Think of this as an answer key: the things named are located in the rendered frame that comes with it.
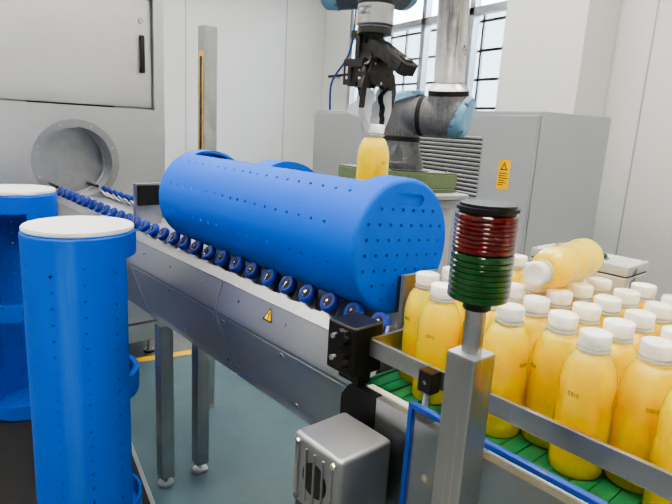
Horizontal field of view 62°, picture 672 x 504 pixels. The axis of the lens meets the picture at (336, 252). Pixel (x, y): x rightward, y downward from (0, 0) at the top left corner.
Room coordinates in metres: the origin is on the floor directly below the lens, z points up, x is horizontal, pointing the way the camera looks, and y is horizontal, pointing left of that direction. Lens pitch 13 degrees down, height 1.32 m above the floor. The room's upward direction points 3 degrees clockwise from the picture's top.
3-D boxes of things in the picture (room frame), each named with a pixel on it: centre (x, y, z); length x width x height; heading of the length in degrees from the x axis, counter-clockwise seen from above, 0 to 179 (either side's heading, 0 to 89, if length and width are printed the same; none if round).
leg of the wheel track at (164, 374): (1.82, 0.58, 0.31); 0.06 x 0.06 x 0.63; 42
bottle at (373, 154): (1.21, -0.07, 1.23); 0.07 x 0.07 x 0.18
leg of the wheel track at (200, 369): (1.92, 0.48, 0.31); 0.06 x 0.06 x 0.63; 42
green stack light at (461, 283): (0.56, -0.15, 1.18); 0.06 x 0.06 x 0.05
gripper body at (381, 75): (1.23, -0.05, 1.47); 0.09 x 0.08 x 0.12; 42
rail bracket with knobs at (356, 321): (0.92, -0.05, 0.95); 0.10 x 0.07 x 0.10; 132
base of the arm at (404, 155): (1.73, -0.18, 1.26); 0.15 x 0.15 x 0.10
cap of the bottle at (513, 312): (0.76, -0.25, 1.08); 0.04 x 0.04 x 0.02
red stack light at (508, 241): (0.56, -0.15, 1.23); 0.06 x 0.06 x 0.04
